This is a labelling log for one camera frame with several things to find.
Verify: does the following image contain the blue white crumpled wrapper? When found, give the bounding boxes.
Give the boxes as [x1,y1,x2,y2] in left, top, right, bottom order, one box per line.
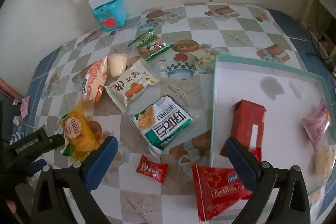
[10,115,28,144]

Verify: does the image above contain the teal box with red tag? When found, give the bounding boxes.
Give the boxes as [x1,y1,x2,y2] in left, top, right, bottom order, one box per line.
[92,0,127,32]

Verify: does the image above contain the green milk snack packet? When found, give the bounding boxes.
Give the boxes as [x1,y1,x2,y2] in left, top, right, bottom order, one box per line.
[54,114,71,157]

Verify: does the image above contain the checkered patterned tablecloth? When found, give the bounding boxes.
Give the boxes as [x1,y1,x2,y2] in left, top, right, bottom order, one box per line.
[26,4,334,223]

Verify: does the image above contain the small red candy packet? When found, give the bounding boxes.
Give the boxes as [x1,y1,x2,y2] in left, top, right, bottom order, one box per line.
[136,155,169,184]

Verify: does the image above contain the black charging cable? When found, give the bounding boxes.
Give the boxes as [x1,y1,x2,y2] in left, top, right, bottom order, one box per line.
[305,0,336,75]

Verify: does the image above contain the teal shallow cardboard tray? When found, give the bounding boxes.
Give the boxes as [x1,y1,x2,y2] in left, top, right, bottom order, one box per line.
[210,55,333,194]

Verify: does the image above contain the green edged milk biscuit packet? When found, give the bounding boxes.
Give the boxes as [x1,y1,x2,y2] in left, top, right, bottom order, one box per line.
[127,29,174,61]

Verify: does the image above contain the orange striped cake packet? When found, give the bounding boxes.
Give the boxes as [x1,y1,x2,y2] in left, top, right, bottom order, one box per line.
[81,57,108,108]

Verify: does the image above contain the clear bagged round bun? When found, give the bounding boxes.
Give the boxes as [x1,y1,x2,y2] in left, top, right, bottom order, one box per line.
[311,127,335,187]

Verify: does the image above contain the green white Korean snack packet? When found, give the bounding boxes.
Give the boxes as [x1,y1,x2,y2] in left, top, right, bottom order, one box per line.
[130,95,194,156]

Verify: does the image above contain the pink swiss roll packet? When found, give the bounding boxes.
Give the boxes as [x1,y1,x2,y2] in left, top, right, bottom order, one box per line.
[301,99,331,152]

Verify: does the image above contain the beige persimmon cake packet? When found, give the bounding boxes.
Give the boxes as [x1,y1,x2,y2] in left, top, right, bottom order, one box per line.
[104,58,159,113]

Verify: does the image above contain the small pink sachet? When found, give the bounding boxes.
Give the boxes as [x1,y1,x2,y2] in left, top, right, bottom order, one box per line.
[20,96,30,118]

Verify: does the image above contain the yellow bagged cake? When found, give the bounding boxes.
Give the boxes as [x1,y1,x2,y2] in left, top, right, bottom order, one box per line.
[65,103,102,163]

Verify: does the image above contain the dark red snack packet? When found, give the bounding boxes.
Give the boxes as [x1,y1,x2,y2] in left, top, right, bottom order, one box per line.
[230,100,266,162]

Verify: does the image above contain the red nice wafer packet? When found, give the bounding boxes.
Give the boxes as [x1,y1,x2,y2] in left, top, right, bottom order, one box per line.
[191,165,252,222]

